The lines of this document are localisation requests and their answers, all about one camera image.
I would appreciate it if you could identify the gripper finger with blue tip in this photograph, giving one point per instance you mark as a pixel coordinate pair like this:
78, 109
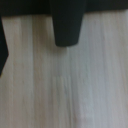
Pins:
2, 46

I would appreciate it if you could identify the black air fryer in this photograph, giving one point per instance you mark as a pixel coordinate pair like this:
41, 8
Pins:
67, 23

